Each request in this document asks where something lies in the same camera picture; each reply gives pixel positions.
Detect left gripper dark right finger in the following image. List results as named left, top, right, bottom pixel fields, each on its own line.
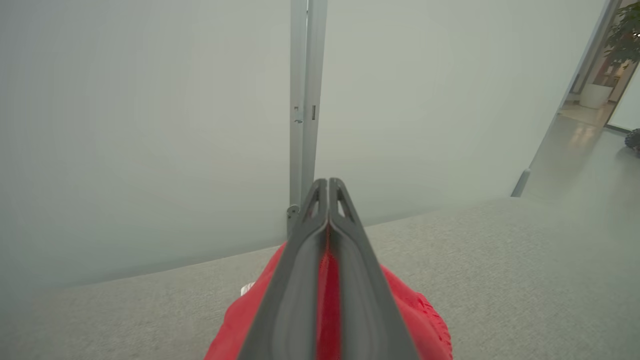
left=328, top=178, right=421, bottom=360

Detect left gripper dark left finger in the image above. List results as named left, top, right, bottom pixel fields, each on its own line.
left=238, top=178, right=329, bottom=360

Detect red shorts white trim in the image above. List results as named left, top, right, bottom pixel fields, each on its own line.
left=204, top=240, right=454, bottom=360

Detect white plant pot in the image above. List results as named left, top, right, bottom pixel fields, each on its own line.
left=579, top=82, right=615, bottom=110

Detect green potted plant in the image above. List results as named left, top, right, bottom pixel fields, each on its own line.
left=603, top=2, right=640, bottom=67

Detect grey metal partition post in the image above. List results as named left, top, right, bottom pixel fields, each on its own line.
left=286, top=0, right=329, bottom=239

